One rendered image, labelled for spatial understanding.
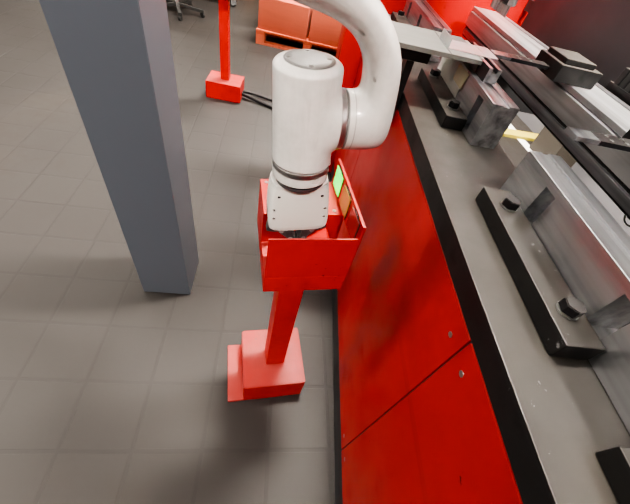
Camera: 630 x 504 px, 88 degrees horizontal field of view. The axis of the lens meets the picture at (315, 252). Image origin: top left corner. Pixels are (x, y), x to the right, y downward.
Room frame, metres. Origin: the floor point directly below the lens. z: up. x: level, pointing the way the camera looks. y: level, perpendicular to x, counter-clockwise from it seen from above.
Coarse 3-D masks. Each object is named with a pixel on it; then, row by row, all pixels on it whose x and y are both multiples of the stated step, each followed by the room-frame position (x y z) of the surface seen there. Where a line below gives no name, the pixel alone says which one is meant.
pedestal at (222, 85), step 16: (224, 0) 2.41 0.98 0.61; (224, 16) 2.41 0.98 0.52; (224, 32) 2.41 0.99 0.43; (224, 48) 2.41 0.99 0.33; (224, 64) 2.41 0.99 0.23; (208, 80) 2.33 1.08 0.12; (224, 80) 2.41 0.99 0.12; (240, 80) 2.48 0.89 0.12; (208, 96) 2.33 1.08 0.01; (224, 96) 2.35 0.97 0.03; (240, 96) 2.39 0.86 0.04
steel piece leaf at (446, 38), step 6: (444, 30) 0.99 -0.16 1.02; (444, 36) 0.97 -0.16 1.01; (450, 36) 0.94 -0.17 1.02; (444, 42) 0.96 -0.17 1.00; (450, 42) 0.92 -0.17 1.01; (456, 42) 0.99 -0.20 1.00; (462, 42) 1.01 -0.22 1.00; (450, 48) 0.92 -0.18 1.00; (456, 48) 0.94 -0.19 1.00; (462, 48) 0.95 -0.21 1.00; (468, 48) 0.97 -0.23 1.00; (474, 48) 0.98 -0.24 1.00; (474, 54) 0.93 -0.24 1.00; (480, 54) 0.94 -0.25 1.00
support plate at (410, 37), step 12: (396, 24) 1.02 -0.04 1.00; (408, 36) 0.93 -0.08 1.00; (420, 36) 0.96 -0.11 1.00; (432, 36) 1.00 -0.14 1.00; (456, 36) 1.07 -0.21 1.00; (408, 48) 0.87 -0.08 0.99; (420, 48) 0.87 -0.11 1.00; (432, 48) 0.89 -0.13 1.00; (444, 48) 0.92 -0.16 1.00; (468, 60) 0.89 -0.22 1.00; (480, 60) 0.90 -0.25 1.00
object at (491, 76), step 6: (474, 42) 1.06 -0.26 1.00; (486, 60) 0.94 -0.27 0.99; (480, 66) 0.91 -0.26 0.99; (486, 66) 0.88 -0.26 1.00; (492, 66) 0.90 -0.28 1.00; (480, 72) 0.89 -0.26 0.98; (486, 72) 0.87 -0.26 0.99; (492, 72) 0.87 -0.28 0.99; (498, 72) 0.86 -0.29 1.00; (480, 78) 0.88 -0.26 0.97; (486, 78) 0.86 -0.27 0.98; (492, 78) 0.86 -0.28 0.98
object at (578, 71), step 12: (552, 48) 1.05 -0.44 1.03; (516, 60) 0.98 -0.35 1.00; (528, 60) 1.00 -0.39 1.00; (540, 60) 1.05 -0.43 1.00; (552, 60) 1.01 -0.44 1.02; (564, 60) 0.98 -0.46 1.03; (576, 60) 0.98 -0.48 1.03; (588, 60) 1.02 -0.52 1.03; (552, 72) 0.98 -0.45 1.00; (564, 72) 0.96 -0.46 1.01; (576, 72) 0.97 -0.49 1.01; (588, 72) 0.97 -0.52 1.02; (576, 84) 0.97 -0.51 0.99; (588, 84) 0.98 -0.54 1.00
